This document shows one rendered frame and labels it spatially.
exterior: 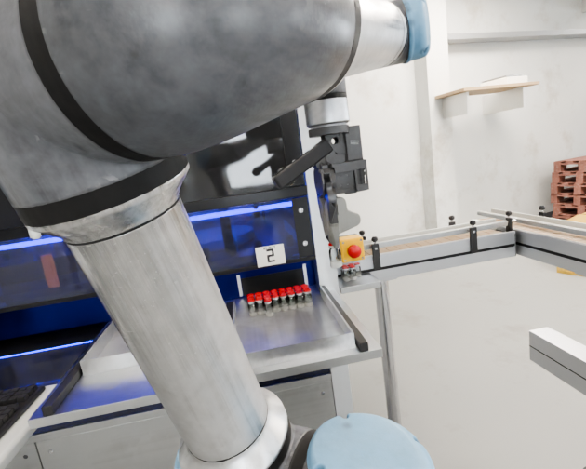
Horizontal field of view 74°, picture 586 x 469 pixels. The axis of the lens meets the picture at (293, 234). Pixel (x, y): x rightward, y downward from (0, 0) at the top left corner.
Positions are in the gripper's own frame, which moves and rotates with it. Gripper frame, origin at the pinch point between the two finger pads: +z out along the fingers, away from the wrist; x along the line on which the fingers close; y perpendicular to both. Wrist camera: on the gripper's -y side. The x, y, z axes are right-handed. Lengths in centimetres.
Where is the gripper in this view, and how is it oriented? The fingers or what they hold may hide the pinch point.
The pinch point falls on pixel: (330, 240)
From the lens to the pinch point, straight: 71.5
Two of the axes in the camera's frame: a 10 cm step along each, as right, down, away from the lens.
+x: -1.5, -1.7, 9.7
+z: 1.4, 9.7, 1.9
